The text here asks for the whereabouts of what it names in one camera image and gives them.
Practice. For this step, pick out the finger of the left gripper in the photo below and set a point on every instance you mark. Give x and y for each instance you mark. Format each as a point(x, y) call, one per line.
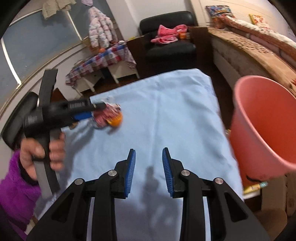
point(92, 107)
point(82, 116)

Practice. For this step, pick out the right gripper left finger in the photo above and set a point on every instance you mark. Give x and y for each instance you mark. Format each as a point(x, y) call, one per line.
point(114, 184)

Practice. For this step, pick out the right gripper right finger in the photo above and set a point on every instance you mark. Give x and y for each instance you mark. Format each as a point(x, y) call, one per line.
point(182, 183)

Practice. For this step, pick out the red foil wrapper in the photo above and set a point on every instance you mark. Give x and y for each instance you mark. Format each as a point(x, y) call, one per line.
point(100, 116)

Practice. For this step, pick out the orange plastic wrapper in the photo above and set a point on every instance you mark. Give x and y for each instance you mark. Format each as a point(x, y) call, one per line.
point(115, 121)

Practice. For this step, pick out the purple sleeve forearm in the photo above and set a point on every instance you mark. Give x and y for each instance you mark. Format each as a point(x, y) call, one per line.
point(19, 194)

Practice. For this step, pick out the pink plastic trash bucket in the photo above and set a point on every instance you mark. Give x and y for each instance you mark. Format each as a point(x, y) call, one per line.
point(263, 129)

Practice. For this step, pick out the left hand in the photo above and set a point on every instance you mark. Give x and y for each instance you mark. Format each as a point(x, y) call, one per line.
point(32, 148)

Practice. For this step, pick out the checkered cloth side table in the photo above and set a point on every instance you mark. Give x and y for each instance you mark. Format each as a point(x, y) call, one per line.
point(113, 55)

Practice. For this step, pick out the light blue tablecloth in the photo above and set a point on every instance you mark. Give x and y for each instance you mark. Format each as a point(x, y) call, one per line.
point(177, 110)

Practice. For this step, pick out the hanging pink puffer jacket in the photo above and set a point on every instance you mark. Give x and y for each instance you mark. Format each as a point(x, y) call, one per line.
point(101, 30)

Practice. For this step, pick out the hanging pink hat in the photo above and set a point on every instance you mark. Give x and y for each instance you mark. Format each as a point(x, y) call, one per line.
point(87, 2)

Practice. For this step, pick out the hanging beige jacket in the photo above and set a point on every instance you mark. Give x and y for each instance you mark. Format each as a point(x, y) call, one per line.
point(51, 7)

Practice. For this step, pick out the pink clothes on armchair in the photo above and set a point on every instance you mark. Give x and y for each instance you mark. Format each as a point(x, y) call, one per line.
point(167, 36)

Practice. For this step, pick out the orange box on armchair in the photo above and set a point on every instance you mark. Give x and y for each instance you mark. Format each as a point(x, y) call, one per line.
point(184, 36)

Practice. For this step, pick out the black leather armchair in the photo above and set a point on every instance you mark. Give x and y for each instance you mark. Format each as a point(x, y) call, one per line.
point(168, 57)

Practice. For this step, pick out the bed with brown blanket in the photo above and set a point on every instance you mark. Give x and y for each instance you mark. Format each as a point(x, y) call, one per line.
point(236, 56)

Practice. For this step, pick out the colourful patterned pillow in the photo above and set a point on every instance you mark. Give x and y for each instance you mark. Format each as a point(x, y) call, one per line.
point(217, 13)

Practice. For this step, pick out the red dotted quilt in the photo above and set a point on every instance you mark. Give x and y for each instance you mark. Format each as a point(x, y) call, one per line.
point(283, 43)

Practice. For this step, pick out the yellow floral pillow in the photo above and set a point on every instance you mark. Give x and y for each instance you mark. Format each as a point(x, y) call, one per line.
point(259, 21)

